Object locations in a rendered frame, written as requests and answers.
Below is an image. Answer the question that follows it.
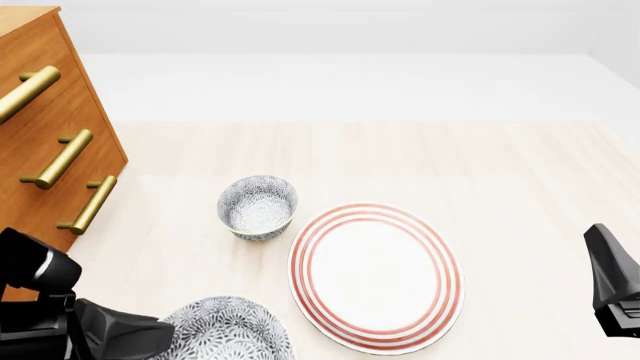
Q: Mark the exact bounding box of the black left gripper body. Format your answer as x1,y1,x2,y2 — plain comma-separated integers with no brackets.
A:
0,291,89,360

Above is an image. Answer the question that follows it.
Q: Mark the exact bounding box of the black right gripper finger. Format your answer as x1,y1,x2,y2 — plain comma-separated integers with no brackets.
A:
583,222,640,312

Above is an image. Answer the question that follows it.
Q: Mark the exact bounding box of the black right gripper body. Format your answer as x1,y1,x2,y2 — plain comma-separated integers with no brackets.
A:
594,292,640,339

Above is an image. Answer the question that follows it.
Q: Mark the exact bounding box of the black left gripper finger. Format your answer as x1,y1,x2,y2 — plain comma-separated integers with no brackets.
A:
74,297,177,360

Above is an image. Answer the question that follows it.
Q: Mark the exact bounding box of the large patterned black-white bowl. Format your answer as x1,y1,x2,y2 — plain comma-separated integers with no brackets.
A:
158,295,295,360

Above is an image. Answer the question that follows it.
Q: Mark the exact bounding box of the small patterned black-white bowl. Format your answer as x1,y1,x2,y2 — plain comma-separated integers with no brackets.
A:
216,174,300,243

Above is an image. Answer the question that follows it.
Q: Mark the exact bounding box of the wooden cabinet drawer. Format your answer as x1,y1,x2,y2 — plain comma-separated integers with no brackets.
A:
0,84,115,196
0,147,127,253
0,21,90,131

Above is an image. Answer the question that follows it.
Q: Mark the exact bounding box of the white plate with red rings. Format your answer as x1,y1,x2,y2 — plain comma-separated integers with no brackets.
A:
287,201,466,357

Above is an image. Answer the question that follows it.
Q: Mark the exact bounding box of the wooden cabinet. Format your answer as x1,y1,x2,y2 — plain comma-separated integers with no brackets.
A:
0,5,130,303

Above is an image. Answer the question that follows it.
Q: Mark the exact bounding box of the brass drawer handle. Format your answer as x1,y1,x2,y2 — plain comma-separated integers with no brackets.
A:
0,65,62,126
55,174,119,237
19,128,95,191

